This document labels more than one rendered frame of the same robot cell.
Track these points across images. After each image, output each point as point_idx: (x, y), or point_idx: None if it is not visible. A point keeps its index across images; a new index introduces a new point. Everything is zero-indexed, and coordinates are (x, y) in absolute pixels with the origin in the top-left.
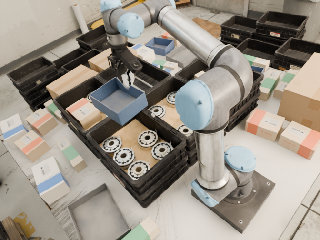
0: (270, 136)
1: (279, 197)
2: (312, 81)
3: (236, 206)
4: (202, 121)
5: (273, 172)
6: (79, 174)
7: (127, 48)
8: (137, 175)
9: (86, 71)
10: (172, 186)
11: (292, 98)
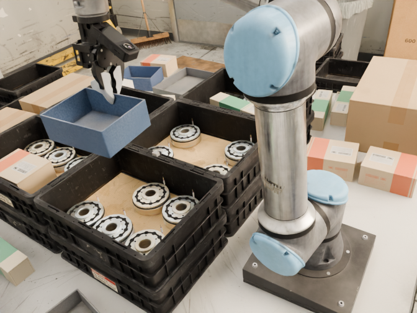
0: (345, 172)
1: (386, 257)
2: (383, 86)
3: (326, 281)
4: (284, 64)
5: (364, 223)
6: (19, 288)
7: (109, 25)
8: (144, 254)
9: (18, 114)
10: (206, 275)
11: (363, 113)
